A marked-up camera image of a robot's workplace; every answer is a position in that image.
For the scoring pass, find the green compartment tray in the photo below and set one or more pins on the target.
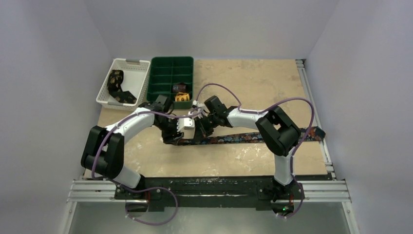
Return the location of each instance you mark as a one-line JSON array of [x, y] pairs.
[[167, 71]]

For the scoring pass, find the navy floral tie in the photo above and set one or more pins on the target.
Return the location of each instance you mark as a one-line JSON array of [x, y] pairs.
[[315, 134]]

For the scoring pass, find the rolled dark red tie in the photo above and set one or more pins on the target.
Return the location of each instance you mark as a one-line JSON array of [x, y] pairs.
[[179, 88]]

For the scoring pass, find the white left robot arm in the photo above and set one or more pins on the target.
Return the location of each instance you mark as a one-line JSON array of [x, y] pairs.
[[105, 146]]

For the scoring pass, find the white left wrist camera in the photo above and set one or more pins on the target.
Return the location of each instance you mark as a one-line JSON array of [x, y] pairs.
[[185, 124]]

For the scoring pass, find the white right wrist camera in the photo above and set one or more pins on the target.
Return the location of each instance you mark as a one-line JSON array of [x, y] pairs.
[[198, 108]]

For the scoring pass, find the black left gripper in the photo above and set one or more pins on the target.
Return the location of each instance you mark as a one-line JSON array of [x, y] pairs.
[[172, 137]]

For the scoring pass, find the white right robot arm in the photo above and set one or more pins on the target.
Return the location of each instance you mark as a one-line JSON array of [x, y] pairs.
[[280, 134]]

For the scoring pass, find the aluminium frame rail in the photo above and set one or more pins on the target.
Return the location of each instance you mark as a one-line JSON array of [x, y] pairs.
[[316, 188]]

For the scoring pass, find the black gold patterned tie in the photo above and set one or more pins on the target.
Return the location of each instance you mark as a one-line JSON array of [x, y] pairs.
[[115, 79]]

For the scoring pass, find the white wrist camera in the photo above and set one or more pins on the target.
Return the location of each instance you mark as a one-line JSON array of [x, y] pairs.
[[185, 124], [198, 108]]

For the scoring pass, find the rolled yellow tie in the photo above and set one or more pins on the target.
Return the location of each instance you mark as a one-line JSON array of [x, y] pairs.
[[182, 97]]

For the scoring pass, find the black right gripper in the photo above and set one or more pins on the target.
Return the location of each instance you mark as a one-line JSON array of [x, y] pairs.
[[202, 131]]

